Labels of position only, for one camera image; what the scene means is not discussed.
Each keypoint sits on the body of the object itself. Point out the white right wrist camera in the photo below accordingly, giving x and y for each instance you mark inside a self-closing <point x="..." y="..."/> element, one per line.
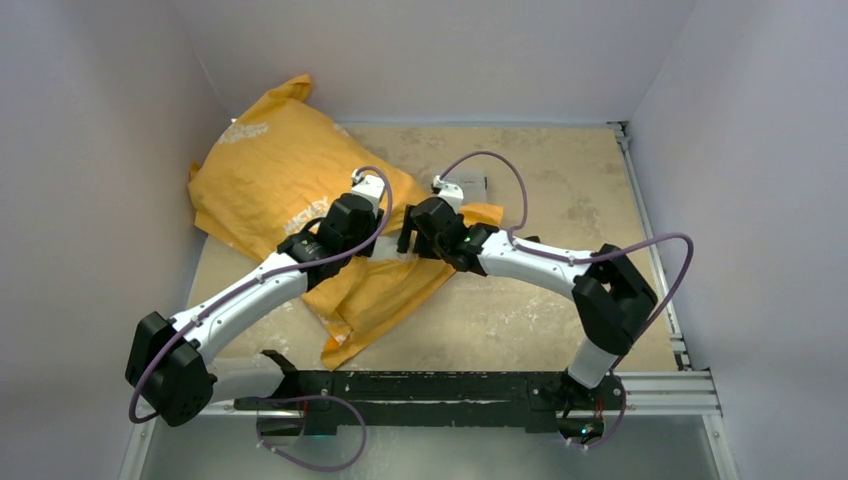
<point x="448" y="191"/>

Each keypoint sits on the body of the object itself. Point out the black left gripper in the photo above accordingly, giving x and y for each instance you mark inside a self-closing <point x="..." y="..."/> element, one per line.
<point x="372" y="223"/>

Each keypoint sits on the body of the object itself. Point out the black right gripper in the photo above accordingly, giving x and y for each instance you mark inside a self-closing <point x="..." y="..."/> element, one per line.
<point x="411" y="232"/>

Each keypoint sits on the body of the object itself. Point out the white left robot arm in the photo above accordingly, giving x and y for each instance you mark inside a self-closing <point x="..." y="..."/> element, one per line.
<point x="171" y="361"/>

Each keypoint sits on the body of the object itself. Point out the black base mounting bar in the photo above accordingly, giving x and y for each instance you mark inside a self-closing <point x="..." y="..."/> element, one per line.
<point x="538" y="402"/>

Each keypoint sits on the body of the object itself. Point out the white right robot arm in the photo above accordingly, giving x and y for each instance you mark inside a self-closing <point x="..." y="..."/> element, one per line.
<point x="612" y="298"/>

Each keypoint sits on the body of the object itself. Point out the orange Mickey Mouse pillowcase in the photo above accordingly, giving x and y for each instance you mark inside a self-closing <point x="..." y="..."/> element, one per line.
<point x="281" y="164"/>

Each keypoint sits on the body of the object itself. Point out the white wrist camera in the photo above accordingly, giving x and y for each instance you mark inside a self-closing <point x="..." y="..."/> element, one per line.
<point x="448" y="191"/>
<point x="370" y="187"/>

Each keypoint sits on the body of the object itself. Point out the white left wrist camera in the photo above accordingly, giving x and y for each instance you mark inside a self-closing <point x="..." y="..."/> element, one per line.
<point x="370" y="187"/>

